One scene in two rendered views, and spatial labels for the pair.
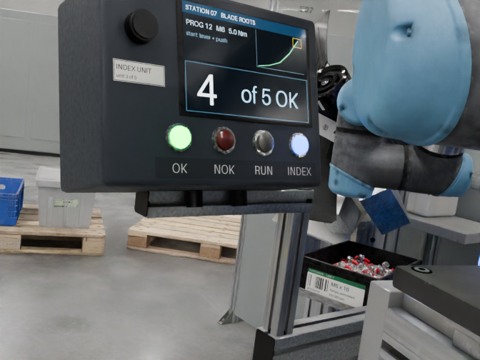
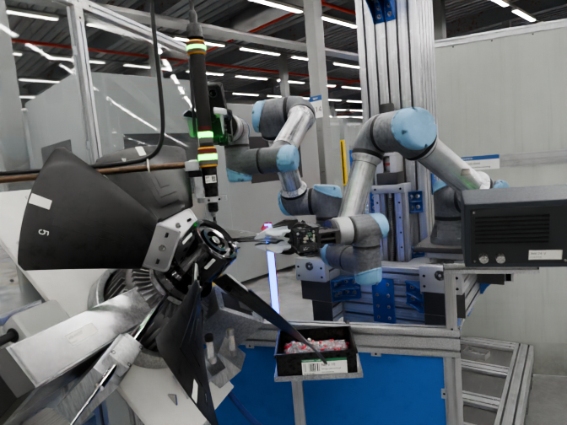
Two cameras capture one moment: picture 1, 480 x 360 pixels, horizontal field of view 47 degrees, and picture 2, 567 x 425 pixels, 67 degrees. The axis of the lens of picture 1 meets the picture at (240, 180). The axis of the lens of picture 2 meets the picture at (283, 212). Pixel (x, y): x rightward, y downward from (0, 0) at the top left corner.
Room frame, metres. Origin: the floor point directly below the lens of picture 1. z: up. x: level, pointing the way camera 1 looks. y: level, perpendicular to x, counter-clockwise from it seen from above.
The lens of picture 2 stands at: (1.72, 0.66, 1.37)
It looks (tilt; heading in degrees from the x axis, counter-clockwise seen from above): 6 degrees down; 237
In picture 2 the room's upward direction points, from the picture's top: 5 degrees counter-clockwise
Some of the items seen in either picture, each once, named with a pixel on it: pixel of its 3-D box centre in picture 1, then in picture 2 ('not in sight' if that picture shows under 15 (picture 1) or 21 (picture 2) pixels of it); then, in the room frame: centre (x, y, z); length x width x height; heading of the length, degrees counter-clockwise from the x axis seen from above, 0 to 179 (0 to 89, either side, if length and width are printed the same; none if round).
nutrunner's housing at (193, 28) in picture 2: not in sight; (202, 114); (1.31, -0.27, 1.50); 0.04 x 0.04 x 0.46
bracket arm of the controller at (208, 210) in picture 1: (232, 199); (488, 266); (0.64, 0.01, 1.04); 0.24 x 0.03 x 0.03; 128
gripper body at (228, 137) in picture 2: not in sight; (219, 127); (1.23, -0.36, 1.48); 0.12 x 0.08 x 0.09; 48
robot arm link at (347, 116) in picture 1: (363, 103); (365, 228); (0.91, -0.18, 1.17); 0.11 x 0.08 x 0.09; 165
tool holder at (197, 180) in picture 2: not in sight; (206, 180); (1.32, -0.27, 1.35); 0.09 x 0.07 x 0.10; 163
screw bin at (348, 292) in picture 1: (359, 274); (315, 351); (1.05, -0.26, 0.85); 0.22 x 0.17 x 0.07; 144
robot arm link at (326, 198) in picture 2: not in sight; (326, 199); (0.58, -0.74, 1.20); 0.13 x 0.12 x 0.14; 128
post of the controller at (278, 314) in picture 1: (287, 260); (450, 295); (0.70, -0.07, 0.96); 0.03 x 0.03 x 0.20; 38
